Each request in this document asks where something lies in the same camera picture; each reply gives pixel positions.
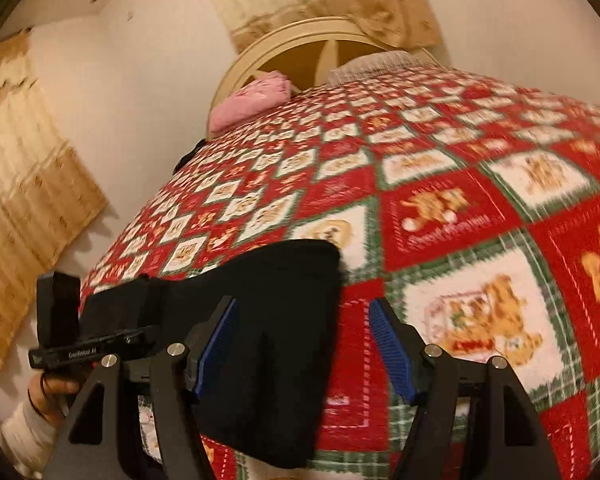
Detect beige floral valance curtain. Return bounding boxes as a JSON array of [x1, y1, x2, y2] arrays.
[[197, 0, 442, 54]]

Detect pink pillow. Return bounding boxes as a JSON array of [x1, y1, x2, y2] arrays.
[[209, 70, 289, 133]]

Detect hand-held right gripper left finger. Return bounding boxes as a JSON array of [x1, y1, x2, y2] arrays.
[[42, 296, 241, 480]]

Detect person's left hand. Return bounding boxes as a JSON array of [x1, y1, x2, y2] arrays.
[[29, 371, 85, 418]]

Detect dark cloth bundle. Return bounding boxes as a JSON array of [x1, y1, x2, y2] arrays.
[[174, 139, 207, 173]]

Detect black pants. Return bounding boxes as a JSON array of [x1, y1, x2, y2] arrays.
[[81, 239, 342, 468]]

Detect cream wooden bed headboard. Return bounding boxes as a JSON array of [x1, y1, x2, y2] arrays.
[[205, 16, 446, 138]]

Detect striped pillow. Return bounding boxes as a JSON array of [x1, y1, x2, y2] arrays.
[[326, 50, 433, 87]]

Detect red teddy bear printed blanket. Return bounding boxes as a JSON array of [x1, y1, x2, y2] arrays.
[[80, 57, 600, 480]]

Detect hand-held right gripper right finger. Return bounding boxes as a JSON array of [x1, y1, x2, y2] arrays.
[[369, 299, 563, 480]]

